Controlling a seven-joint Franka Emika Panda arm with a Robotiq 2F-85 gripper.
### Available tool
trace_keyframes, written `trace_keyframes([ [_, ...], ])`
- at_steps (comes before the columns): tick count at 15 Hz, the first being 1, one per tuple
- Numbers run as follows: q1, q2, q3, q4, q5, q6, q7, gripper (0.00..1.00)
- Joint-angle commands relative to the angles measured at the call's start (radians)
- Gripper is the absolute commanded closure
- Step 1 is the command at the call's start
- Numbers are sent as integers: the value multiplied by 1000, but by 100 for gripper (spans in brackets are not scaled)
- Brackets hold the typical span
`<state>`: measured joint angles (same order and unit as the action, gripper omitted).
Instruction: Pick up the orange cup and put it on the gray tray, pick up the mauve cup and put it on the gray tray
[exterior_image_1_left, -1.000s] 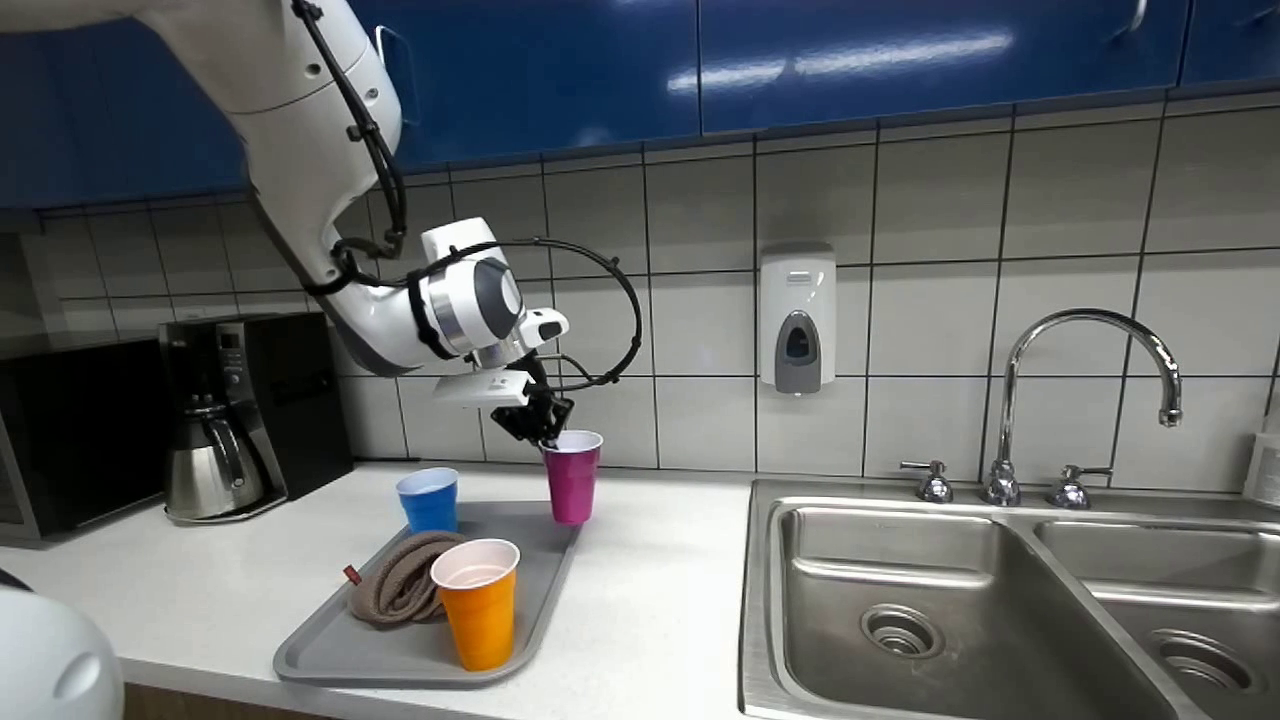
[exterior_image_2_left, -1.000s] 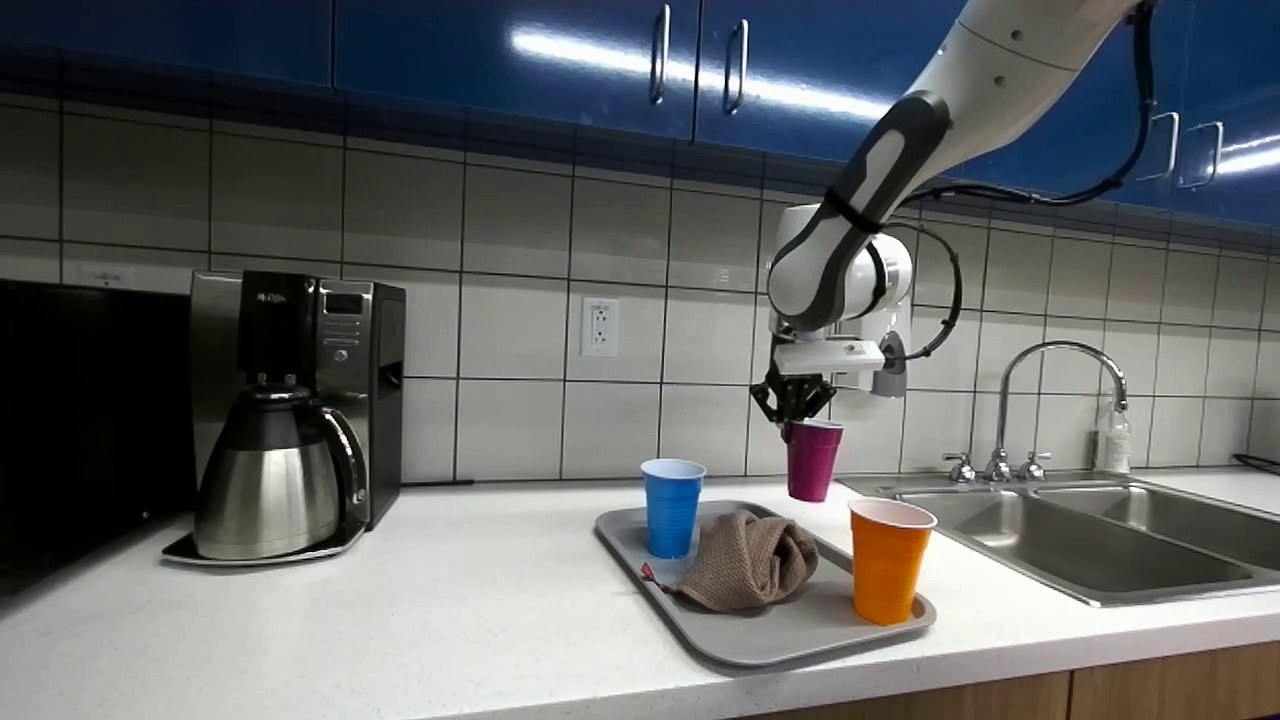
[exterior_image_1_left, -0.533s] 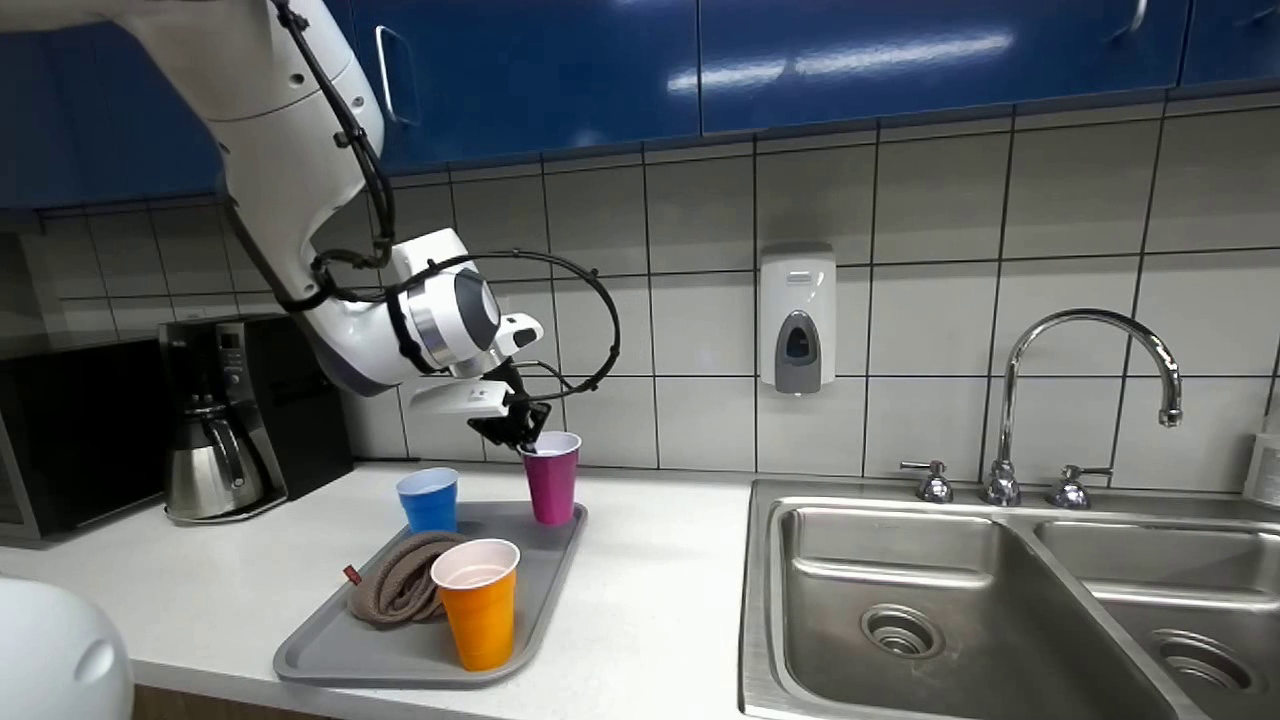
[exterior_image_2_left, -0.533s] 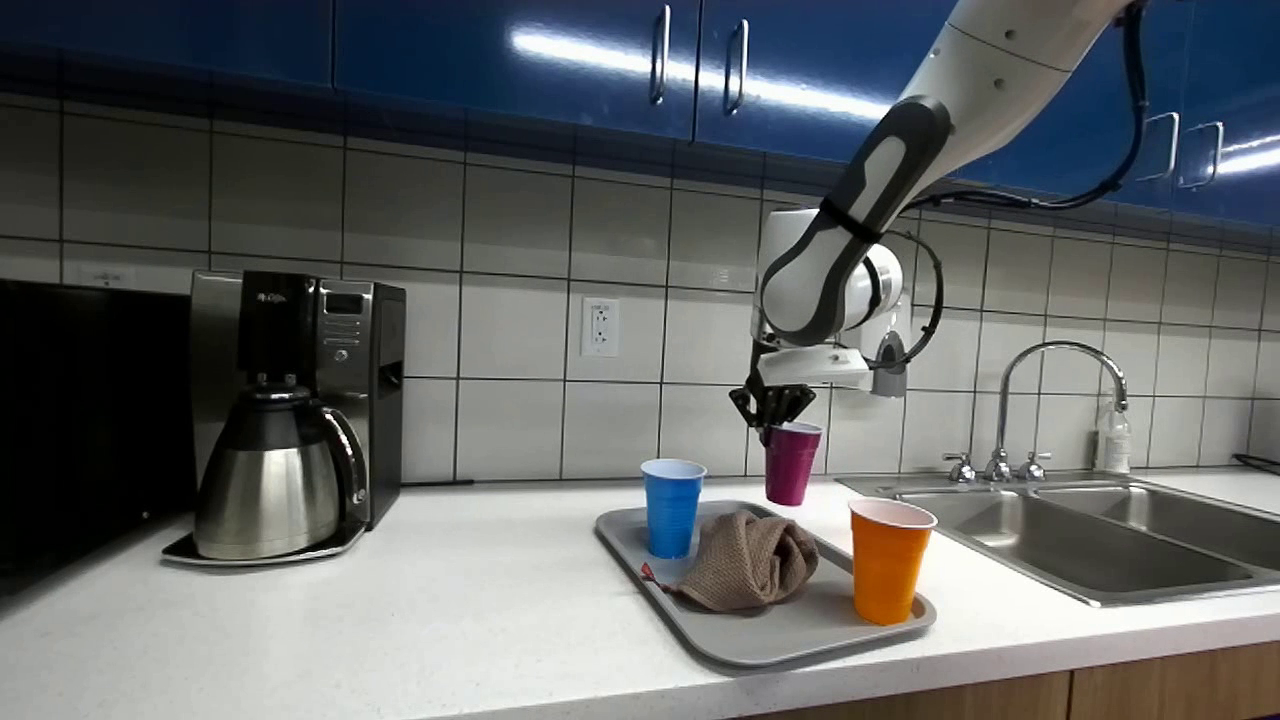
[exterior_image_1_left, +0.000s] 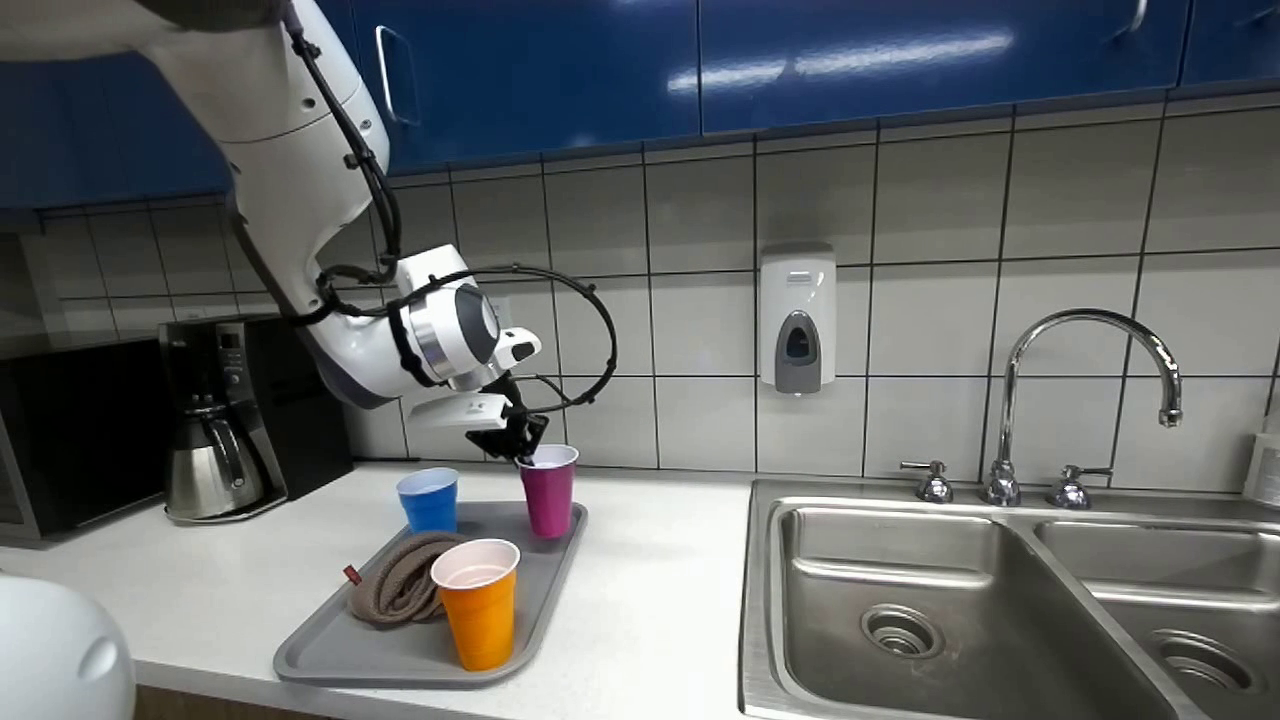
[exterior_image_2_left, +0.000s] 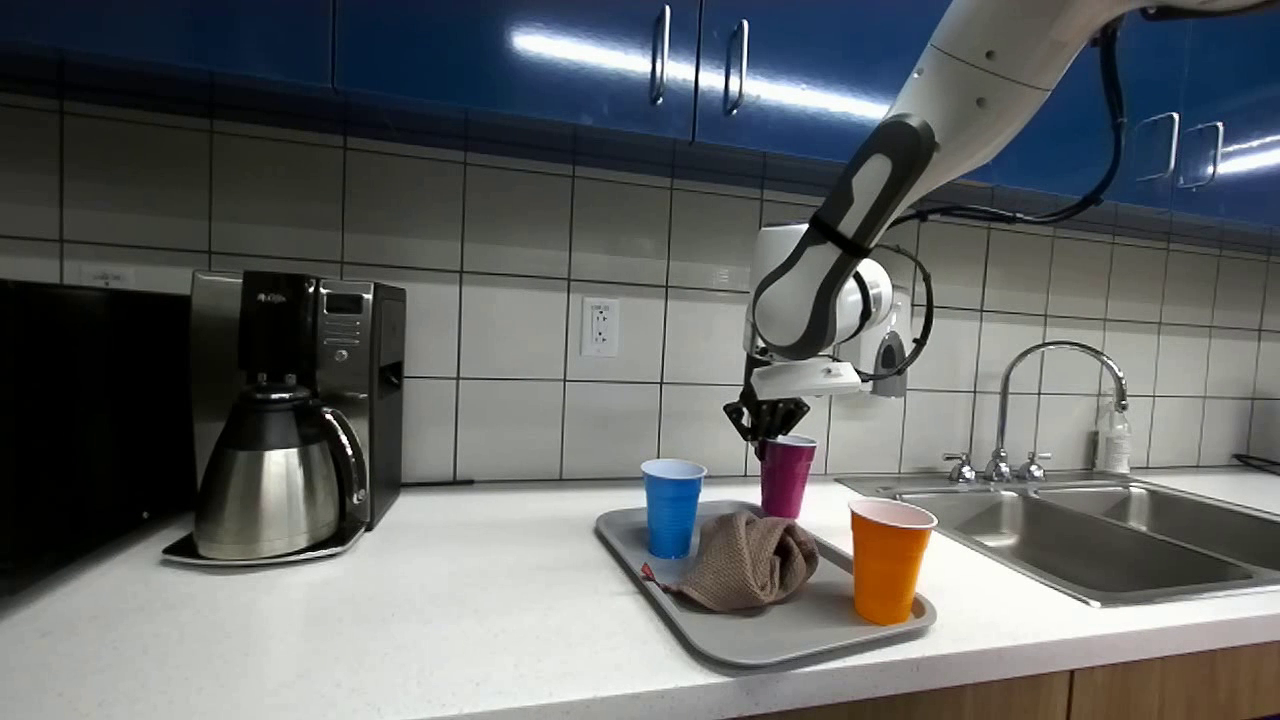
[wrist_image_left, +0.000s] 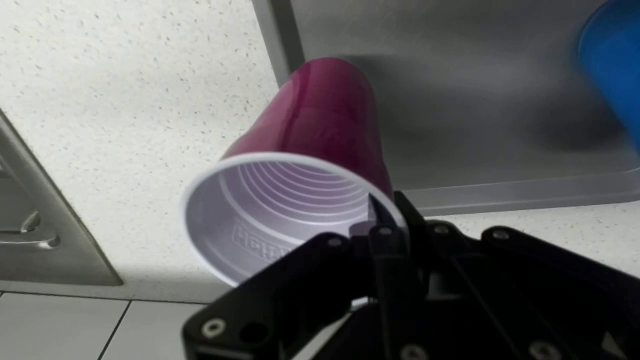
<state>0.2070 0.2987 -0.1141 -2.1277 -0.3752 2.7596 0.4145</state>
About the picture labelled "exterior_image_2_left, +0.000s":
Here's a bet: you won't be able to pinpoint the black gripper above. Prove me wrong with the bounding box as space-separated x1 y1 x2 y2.
719 383 815 463

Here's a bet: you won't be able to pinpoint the mauve plastic cup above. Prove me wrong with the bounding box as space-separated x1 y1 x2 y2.
756 431 820 525

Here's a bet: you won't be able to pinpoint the orange plastic cup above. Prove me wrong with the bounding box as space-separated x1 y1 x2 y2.
849 497 940 628

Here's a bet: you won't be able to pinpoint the blue plastic cup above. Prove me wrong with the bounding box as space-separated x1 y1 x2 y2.
638 454 713 564

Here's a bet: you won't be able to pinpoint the gray plastic tray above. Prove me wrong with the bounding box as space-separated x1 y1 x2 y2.
592 500 940 674

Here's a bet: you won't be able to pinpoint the brown crumpled cloth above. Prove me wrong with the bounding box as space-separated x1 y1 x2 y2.
642 503 824 614

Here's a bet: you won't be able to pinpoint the chrome gooseneck faucet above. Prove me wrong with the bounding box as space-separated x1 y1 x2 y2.
984 337 1131 482

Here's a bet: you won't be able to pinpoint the translucent soap bottle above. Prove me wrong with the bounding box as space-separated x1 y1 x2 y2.
1088 396 1140 479

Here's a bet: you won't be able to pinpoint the stainless steel double sink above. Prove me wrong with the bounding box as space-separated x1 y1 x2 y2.
853 467 1280 610

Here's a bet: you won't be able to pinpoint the black coffee maker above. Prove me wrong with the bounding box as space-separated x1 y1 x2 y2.
161 269 408 570

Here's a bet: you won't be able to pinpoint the wooden lower cabinets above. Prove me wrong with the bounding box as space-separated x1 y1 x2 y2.
735 636 1280 720

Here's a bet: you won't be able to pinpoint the stainless steel coffee carafe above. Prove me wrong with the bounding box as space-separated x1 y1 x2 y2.
194 388 368 564

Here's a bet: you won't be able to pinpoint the blue upper cabinets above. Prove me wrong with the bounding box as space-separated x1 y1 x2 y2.
0 0 1280 238

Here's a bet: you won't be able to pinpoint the black microwave oven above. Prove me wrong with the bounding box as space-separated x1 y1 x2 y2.
0 277 199 597

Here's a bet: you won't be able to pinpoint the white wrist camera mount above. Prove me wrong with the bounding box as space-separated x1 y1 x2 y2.
750 354 871 405

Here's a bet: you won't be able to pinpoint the white wall outlet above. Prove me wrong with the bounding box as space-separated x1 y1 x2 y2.
577 293 629 362

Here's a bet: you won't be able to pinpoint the silver cabinet door handle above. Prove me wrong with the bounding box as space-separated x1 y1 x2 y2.
719 13 756 120
1147 109 1187 183
644 0 678 112
1187 117 1231 191

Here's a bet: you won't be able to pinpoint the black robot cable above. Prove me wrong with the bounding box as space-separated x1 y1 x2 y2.
871 9 1131 388

